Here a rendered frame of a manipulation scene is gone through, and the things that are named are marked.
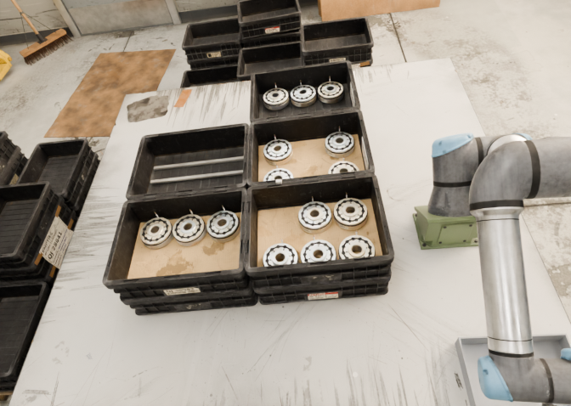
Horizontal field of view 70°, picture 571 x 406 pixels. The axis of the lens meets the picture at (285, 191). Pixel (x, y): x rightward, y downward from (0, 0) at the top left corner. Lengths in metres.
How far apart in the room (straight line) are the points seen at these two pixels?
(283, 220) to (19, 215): 1.41
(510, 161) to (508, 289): 0.24
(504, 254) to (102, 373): 1.12
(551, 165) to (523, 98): 2.28
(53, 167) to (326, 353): 1.90
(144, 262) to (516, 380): 1.01
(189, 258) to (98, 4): 3.47
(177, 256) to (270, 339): 0.38
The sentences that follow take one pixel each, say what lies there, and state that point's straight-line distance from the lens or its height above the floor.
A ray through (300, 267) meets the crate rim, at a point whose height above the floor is 0.93.
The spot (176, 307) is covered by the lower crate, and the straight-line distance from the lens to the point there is 1.35.
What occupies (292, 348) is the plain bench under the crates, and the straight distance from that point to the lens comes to 1.26.
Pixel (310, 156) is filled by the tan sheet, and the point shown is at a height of 0.83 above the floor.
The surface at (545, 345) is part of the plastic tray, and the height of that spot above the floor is 0.70.
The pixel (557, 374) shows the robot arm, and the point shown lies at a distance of 0.92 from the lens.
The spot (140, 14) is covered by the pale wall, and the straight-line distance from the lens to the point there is 4.40.
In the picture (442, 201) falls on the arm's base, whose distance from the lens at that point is 1.30.
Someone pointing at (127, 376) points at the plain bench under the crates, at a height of 0.70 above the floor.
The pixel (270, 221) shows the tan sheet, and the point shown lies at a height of 0.83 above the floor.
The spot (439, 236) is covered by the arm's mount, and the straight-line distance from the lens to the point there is 1.35.
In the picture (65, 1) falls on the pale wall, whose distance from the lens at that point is 4.59.
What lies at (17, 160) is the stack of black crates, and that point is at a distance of 2.71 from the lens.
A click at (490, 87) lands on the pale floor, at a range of 3.20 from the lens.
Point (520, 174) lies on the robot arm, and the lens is 0.87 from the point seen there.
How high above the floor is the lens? 1.89
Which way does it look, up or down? 51 degrees down
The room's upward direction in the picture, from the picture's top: 12 degrees counter-clockwise
